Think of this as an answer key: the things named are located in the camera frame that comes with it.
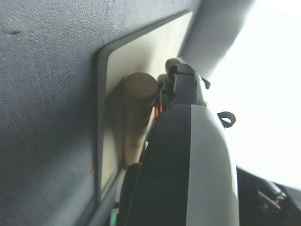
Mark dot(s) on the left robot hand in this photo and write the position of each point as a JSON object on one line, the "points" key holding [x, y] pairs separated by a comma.
{"points": [[178, 164]]}

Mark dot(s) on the brown wooden cylinder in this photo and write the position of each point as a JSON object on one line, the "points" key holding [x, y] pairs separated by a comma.
{"points": [[136, 113]]}

